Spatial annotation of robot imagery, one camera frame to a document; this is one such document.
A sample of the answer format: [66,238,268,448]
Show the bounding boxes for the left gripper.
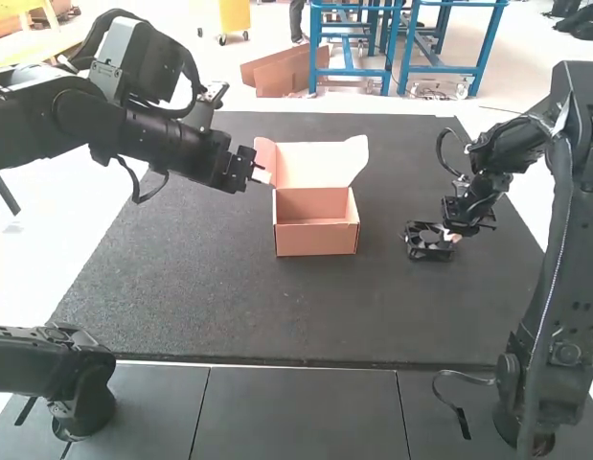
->
[193,127,274,195]

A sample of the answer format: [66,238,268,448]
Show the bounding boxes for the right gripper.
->
[442,174,513,243]

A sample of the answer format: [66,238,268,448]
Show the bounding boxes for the black square fan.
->
[401,219,456,263]

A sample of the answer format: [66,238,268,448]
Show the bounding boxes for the cardboard box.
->
[253,134,370,258]

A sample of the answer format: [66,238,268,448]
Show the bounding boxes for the brown cardboard sheet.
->
[239,43,331,99]

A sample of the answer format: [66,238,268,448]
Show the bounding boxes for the black mat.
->
[46,110,549,370]

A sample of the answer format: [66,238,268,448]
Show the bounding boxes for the person's legs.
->
[288,0,310,46]

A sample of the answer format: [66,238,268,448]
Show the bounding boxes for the yellow wheeled cart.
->
[196,0,252,47]

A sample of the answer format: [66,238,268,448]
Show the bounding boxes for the dark base panel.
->
[396,369,593,460]
[190,364,412,460]
[0,362,211,460]

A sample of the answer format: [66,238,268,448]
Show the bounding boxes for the black bag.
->
[549,0,593,42]

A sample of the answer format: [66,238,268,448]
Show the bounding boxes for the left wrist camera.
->
[189,80,230,135]

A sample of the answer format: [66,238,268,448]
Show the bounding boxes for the blue metal frame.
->
[308,0,408,96]
[396,0,511,98]

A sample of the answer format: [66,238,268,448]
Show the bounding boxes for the pale wooden frame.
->
[0,0,81,42]

